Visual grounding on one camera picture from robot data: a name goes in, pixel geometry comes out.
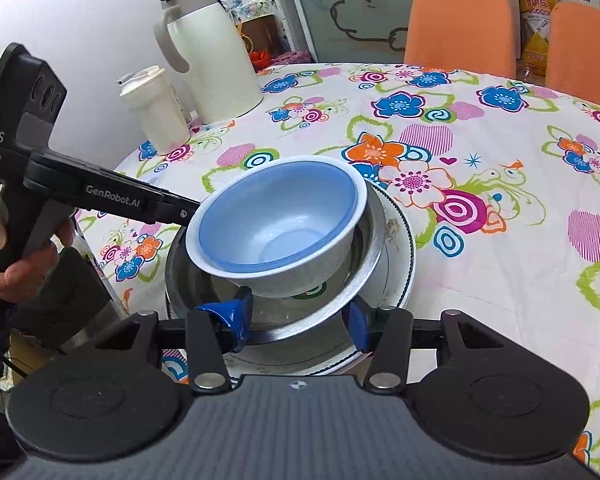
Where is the yellow snack bag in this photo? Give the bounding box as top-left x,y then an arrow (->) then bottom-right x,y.
518,0 -> 557,76

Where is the white ceramic bowl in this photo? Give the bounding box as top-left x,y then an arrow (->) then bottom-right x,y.
185,171 -> 364,298

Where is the gold rimmed white plate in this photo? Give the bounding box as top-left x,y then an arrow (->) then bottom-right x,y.
220,181 -> 417,376

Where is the stainless steel bowl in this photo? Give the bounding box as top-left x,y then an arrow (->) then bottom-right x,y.
164,184 -> 389,346

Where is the orange chair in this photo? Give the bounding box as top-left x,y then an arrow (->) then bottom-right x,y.
404,0 -> 516,78
545,2 -> 600,105

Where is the person's left hand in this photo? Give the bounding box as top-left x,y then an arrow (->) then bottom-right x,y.
0,217 -> 59,304

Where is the left orange chair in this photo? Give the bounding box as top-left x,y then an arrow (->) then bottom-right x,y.
404,0 -> 516,78

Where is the glass door with rabbit drawing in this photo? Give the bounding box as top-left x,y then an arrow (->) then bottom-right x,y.
294,0 -> 413,64

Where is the right orange chair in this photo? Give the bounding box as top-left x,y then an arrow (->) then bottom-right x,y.
545,2 -> 600,105

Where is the blue translucent plastic bowl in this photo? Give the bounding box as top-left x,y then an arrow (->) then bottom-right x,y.
187,157 -> 367,274

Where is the cream thermos jug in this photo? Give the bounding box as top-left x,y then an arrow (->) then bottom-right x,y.
154,0 -> 263,124

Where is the floral tablecloth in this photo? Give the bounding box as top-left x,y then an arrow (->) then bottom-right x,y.
74,62 -> 600,476

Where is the large white floral plate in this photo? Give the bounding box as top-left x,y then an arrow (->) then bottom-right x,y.
224,318 -> 367,382

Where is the small cream bottle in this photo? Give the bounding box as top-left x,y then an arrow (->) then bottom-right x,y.
118,65 -> 189,154

